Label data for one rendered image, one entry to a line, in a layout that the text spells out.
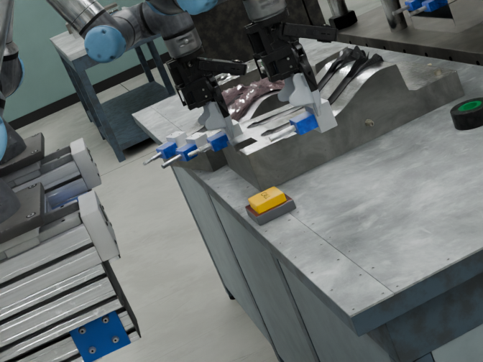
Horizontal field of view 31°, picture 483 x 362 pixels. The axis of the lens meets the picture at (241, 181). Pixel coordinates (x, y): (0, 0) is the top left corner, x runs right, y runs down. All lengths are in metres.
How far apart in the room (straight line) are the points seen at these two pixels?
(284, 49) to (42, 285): 0.61
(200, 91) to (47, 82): 7.16
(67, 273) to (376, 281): 0.53
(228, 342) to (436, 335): 1.77
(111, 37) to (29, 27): 7.22
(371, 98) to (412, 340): 0.69
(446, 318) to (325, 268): 0.20
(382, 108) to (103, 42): 0.60
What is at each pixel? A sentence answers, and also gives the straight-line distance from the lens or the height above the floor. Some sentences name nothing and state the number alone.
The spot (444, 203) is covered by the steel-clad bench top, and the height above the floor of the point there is 0.80.
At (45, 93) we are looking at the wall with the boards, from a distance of 9.04.
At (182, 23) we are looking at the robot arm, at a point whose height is 1.17.
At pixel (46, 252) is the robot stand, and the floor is 0.96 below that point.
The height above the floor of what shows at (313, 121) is 0.93.
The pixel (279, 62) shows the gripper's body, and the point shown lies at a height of 1.07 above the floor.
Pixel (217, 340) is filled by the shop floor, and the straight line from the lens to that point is 3.09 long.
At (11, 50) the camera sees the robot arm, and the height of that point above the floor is 1.24.
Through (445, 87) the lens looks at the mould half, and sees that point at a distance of 1.93.
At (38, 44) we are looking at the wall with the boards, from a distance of 8.99.
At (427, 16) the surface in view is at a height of 0.83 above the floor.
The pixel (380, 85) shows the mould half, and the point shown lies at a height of 0.90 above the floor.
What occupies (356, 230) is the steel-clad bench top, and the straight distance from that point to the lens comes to 1.47.
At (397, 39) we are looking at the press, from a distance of 2.73.
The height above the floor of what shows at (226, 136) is 0.90.
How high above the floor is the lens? 1.39
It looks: 18 degrees down
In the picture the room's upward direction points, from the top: 23 degrees counter-clockwise
